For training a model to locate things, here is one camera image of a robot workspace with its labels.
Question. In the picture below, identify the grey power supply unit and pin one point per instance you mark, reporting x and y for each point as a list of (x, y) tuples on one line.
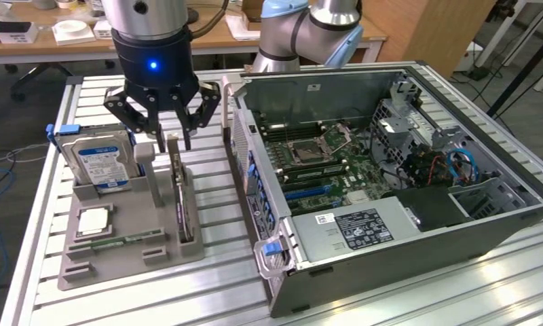
[(316, 237)]

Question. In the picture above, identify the grey parts rack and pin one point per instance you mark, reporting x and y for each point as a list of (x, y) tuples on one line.
[(126, 244)]

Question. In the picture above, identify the black floor pedal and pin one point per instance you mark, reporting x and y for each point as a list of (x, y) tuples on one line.
[(479, 74)]

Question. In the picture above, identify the black chair base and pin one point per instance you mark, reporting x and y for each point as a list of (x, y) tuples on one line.
[(19, 91)]

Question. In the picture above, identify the grey open PC case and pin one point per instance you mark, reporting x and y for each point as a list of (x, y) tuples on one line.
[(388, 271)]

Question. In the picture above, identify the blue expansion slot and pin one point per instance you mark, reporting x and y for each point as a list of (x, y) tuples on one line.
[(304, 193)]

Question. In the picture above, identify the brown cardboard box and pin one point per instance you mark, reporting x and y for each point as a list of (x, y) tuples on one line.
[(251, 10)]

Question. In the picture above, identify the wooden cabinet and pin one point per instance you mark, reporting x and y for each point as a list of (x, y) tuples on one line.
[(434, 34)]

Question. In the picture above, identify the stack of papers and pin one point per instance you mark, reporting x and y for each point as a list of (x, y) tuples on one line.
[(242, 29)]

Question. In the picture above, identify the black stand pole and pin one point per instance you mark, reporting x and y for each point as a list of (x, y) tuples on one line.
[(521, 76)]

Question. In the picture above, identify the blue slot clip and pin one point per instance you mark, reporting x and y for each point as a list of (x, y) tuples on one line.
[(271, 220), (258, 186), (267, 209), (263, 198), (255, 174)]

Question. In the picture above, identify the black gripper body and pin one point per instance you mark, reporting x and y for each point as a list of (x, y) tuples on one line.
[(158, 68)]

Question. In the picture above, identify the white box black top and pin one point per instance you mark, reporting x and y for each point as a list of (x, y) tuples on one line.
[(13, 34)]

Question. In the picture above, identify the green graphics card black cooler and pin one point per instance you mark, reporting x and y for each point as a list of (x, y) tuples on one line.
[(181, 203)]

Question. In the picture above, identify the CPU socket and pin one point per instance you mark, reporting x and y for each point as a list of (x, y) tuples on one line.
[(304, 151)]

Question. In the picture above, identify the small metal disk bay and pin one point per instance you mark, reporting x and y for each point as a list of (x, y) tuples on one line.
[(498, 193)]

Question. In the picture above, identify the green motherboard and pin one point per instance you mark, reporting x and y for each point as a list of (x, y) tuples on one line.
[(356, 169)]

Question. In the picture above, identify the white box red dot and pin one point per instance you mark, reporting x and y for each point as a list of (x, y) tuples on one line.
[(472, 57)]

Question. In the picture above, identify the large metal disk bay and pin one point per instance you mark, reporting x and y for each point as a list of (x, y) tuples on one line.
[(402, 132)]

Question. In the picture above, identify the wooden desk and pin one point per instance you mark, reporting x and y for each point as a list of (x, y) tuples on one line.
[(216, 41)]

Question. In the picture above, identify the silver chipset heatsink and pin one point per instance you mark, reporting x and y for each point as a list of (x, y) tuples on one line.
[(358, 197)]

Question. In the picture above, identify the green RAM stick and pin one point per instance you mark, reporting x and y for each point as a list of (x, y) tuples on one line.
[(113, 241)]

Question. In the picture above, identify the hard disk blue carrier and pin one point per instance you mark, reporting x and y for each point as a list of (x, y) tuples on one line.
[(99, 163)]

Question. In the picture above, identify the blue case latch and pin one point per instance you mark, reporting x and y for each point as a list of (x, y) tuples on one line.
[(271, 248)]

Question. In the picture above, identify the silver CPU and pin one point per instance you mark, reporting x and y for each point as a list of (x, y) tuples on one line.
[(91, 220)]

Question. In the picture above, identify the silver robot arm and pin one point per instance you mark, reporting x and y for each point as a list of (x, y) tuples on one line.
[(139, 17)]

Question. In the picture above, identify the grey cup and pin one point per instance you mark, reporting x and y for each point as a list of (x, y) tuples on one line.
[(43, 4)]

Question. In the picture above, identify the plain white box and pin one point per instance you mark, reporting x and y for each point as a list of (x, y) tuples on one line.
[(101, 32)]

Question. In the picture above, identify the metal socket cover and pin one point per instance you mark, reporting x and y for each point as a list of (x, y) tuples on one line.
[(339, 136)]

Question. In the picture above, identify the thin locking lever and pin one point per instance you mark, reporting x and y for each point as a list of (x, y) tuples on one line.
[(287, 130)]

